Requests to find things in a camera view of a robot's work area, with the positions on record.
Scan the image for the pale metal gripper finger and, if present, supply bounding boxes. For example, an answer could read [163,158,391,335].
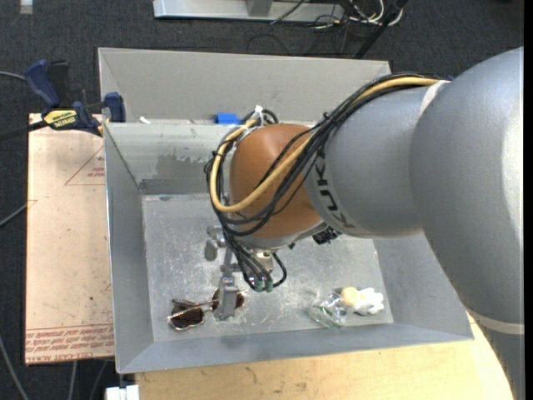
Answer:
[204,225,227,263]
[214,276,239,322]

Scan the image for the grey metal bin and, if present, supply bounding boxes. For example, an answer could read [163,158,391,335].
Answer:
[97,47,475,375]

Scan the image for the brown-lensed sunglasses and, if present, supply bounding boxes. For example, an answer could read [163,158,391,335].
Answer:
[166,285,248,333]

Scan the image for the clear glass thing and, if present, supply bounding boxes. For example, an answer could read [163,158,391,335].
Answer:
[308,287,349,329]

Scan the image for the white and cream toy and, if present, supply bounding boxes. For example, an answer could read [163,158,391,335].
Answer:
[339,286,386,317]

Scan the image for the brown cardboard board, red print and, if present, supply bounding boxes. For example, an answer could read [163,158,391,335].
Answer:
[24,112,116,366]

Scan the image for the black cylinder on white bracket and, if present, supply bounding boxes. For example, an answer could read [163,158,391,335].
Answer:
[311,226,339,246]

